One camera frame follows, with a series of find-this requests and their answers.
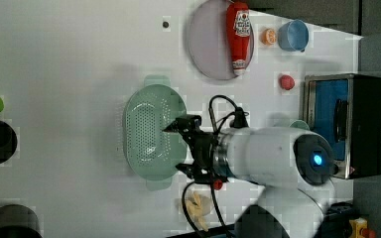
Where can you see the black toaster oven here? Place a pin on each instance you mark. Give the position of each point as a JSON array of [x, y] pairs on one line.
[[346, 110]]

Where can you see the peeled banana toy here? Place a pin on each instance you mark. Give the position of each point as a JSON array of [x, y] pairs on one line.
[[198, 206]]

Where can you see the red strawberry toy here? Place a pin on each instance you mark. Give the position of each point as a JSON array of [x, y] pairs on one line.
[[286, 82]]

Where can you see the grey round plate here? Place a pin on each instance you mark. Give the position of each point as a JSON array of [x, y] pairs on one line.
[[207, 40]]

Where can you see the black cylinder cup lower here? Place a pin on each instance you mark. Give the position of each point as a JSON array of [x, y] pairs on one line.
[[19, 221]]

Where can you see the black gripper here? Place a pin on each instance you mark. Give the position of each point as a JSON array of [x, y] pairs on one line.
[[201, 145]]

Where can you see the red ketchup bottle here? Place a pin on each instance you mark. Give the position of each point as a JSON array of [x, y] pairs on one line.
[[238, 32]]

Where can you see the mint green plastic strainer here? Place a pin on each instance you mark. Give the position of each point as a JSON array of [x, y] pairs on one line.
[[151, 153]]

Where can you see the small red tomato toy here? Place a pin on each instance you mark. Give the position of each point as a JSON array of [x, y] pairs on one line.
[[218, 184]]

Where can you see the blue bowl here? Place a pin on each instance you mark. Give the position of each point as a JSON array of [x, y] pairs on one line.
[[294, 36]]

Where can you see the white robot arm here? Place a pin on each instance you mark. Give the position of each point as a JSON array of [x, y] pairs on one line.
[[294, 167]]

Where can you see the orange slice toy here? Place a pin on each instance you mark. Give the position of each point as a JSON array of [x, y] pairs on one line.
[[268, 37]]

